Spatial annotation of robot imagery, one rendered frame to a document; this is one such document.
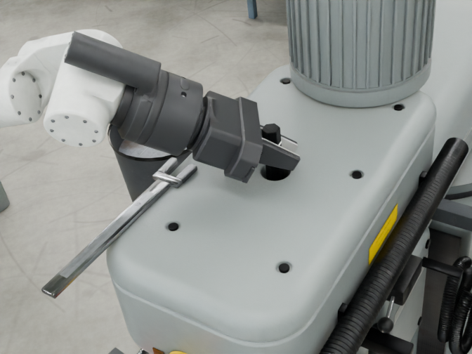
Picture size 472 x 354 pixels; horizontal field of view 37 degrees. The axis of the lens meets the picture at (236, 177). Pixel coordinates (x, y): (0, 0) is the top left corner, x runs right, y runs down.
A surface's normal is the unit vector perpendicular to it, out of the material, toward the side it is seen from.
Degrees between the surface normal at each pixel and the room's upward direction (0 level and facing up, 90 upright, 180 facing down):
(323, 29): 90
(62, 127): 107
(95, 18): 0
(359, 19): 90
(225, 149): 90
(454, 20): 0
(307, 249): 0
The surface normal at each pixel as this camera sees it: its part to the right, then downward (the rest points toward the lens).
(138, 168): -0.41, 0.66
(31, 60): 0.59, 0.53
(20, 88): 0.94, -0.10
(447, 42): -0.11, -0.76
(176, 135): 0.09, 0.58
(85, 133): -0.10, 0.85
